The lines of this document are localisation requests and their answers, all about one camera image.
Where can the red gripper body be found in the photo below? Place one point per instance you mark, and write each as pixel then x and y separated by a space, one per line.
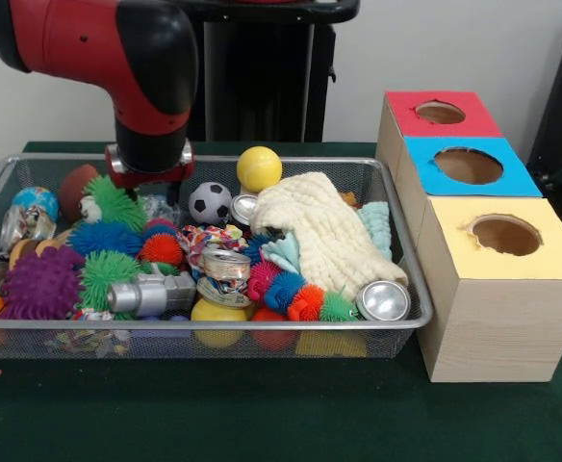
pixel 151 175

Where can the green spiky ball with eyes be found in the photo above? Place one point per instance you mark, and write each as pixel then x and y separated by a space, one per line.
pixel 115 204

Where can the brown toy football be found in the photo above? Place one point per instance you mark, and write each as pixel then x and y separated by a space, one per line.
pixel 74 188

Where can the purple spiky ball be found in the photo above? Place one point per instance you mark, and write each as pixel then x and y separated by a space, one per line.
pixel 40 284

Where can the cream knitted cloth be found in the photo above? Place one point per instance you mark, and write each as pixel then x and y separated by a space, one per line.
pixel 324 231

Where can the bag of coloured spiky balls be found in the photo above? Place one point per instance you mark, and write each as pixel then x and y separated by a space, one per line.
pixel 295 294

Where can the mint green cloth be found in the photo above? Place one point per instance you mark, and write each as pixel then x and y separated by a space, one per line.
pixel 375 226

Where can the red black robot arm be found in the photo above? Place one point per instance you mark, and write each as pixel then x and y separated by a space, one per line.
pixel 117 58

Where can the clear mesh bin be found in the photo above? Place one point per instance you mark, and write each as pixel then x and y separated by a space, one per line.
pixel 404 300

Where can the wooden box with three holes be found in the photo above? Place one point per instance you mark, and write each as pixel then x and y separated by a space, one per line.
pixel 502 308

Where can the small soccer ball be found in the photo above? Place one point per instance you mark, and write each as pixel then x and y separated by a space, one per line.
pixel 211 202

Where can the blue spiky ball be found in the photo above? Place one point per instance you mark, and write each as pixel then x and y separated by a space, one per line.
pixel 103 238

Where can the yellow ball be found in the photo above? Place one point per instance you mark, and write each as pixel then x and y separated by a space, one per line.
pixel 259 168

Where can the plain green spiky ball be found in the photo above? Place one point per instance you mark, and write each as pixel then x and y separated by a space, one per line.
pixel 108 277

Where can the small globe ball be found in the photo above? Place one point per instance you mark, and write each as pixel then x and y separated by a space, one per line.
pixel 36 202

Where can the red silver soda can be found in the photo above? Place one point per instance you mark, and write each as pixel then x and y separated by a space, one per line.
pixel 382 301

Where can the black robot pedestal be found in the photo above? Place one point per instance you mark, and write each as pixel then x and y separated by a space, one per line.
pixel 271 72

